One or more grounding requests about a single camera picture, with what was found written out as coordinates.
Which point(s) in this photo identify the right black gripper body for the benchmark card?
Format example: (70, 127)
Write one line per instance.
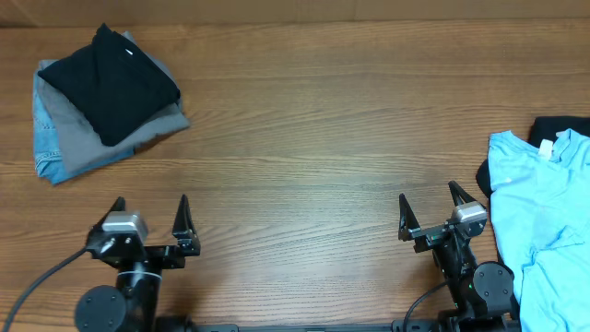
(450, 253)

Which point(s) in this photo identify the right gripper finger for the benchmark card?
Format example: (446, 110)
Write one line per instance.
(459, 195)
(408, 223)

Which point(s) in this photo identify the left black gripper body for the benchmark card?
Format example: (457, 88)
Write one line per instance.
(163, 257)

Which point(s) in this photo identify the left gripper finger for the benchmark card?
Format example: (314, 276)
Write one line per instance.
(118, 205)
(183, 230)

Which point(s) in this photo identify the black t-shirt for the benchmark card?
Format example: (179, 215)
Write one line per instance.
(114, 84)

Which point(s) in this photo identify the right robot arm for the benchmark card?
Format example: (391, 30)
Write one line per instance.
(482, 293)

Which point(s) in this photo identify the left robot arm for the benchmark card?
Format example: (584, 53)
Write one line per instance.
(130, 305)

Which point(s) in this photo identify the grey folded shorts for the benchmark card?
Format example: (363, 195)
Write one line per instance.
(80, 144)

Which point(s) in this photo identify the blue denim folded garment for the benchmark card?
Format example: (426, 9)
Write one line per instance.
(47, 155)

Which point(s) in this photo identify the light blue t-shirt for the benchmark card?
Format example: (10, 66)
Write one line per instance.
(539, 211)

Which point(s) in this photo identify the black garment under pile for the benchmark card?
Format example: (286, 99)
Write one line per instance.
(544, 127)

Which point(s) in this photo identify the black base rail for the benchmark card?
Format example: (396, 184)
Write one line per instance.
(299, 328)

